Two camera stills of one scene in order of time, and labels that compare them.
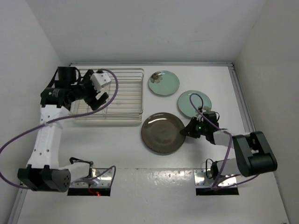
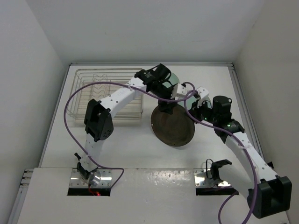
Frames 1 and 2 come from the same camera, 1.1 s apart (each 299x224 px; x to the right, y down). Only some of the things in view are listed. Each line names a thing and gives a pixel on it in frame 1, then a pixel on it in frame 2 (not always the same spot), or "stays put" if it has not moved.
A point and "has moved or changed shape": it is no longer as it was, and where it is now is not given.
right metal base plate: x=201 y=180 stays put
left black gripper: x=89 y=101 → x=165 y=107
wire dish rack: x=124 y=106 stays put
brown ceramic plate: x=160 y=134 has moved or changed shape
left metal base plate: x=99 y=178 stays put
